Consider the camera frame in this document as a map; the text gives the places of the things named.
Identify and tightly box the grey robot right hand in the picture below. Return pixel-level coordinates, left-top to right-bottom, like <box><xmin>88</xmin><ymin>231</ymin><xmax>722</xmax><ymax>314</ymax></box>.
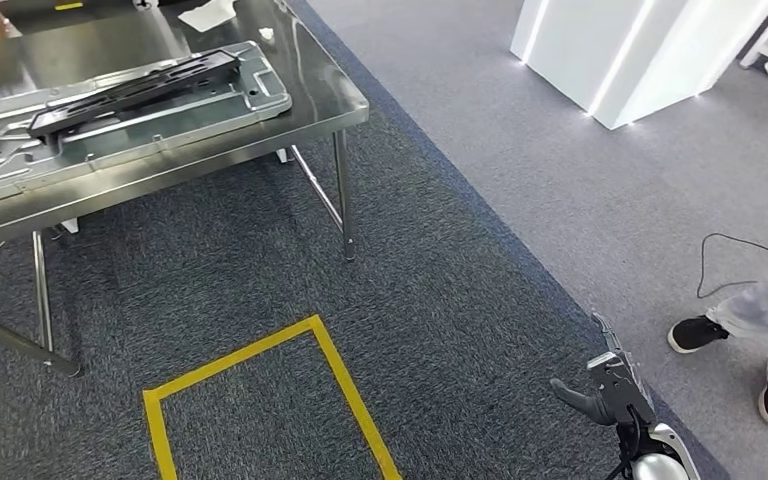
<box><xmin>549</xmin><ymin>312</ymin><xmax>658</xmax><ymax>429</ymax></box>

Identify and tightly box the black plastic licence plate frame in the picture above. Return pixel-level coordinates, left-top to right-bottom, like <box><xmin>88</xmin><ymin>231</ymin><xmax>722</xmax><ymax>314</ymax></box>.
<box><xmin>27</xmin><ymin>48</ymin><xmax>243</xmax><ymax>141</ymax></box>

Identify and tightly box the white lit display column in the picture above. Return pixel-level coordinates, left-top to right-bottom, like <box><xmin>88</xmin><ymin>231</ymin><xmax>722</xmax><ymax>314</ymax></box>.
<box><xmin>509</xmin><ymin>0</ymin><xmax>768</xmax><ymax>132</ymax></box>

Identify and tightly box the stainless steel table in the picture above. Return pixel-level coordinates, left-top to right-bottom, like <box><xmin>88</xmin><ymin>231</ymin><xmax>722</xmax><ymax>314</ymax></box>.
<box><xmin>0</xmin><ymin>0</ymin><xmax>371</xmax><ymax>379</ymax></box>

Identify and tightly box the stamped aluminium panel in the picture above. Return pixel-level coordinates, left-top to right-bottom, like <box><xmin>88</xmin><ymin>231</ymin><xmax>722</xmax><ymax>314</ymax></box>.
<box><xmin>0</xmin><ymin>40</ymin><xmax>294</xmax><ymax>213</ymax></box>

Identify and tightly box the white paper sheet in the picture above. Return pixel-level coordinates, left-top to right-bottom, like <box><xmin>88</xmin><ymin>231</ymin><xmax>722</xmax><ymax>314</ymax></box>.
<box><xmin>177</xmin><ymin>0</ymin><xmax>240</xmax><ymax>33</ymax></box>

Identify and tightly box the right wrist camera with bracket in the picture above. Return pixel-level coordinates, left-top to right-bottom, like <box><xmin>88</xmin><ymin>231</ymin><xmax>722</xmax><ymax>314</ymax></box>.
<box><xmin>585</xmin><ymin>351</ymin><xmax>658</xmax><ymax>429</ymax></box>

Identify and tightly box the black camera cable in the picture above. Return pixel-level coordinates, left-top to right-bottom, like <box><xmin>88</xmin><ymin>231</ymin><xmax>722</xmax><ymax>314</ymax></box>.
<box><xmin>605</xmin><ymin>404</ymin><xmax>644</xmax><ymax>480</ymax></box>

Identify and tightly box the black floor cable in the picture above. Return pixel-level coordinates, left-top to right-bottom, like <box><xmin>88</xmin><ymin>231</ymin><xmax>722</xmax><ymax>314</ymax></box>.
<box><xmin>696</xmin><ymin>233</ymin><xmax>768</xmax><ymax>301</ymax></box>

